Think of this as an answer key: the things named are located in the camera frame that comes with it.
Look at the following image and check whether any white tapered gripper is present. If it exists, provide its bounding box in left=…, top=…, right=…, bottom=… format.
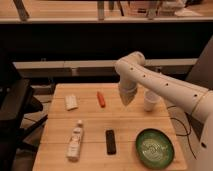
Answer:
left=120, top=91, right=136, bottom=106

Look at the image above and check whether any white folded cloth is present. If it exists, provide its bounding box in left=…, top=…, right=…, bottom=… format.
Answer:
left=65, top=95, right=78, bottom=111

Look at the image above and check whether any grey back table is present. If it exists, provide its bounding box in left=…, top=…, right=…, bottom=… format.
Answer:
left=14, top=58, right=197, bottom=78

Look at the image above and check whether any black chair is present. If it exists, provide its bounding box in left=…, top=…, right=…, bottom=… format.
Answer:
left=0, top=60, right=47, bottom=171

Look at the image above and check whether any white plastic bottle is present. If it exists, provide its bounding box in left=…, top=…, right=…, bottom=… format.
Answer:
left=67, top=120, right=83, bottom=161

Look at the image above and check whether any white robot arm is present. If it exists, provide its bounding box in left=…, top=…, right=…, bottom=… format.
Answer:
left=115, top=51, right=213, bottom=171

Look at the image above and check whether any green patterned plate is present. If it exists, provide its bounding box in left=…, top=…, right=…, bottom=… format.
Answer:
left=135, top=128, right=175, bottom=170

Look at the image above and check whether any black cable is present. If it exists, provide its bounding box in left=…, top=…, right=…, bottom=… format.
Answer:
left=166, top=104, right=198, bottom=161

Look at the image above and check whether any orange carrot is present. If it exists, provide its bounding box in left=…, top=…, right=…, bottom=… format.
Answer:
left=97, top=92, right=106, bottom=108

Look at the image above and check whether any white paper cup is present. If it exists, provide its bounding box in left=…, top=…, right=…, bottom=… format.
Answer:
left=144, top=90, right=160, bottom=112

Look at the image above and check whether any black remote control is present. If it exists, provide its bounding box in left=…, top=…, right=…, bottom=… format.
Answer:
left=105, top=130, right=116, bottom=155

